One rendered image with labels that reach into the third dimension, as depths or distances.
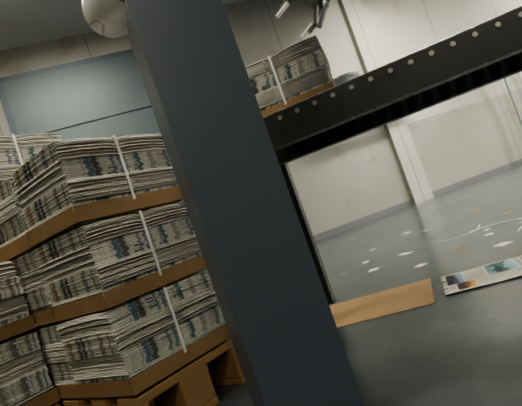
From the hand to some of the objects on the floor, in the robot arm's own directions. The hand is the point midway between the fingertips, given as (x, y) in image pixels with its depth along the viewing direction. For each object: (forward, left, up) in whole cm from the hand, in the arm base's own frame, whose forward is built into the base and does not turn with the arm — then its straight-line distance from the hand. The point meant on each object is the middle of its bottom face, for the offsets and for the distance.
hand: (290, 25), depth 180 cm
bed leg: (+38, +10, -116) cm, 122 cm away
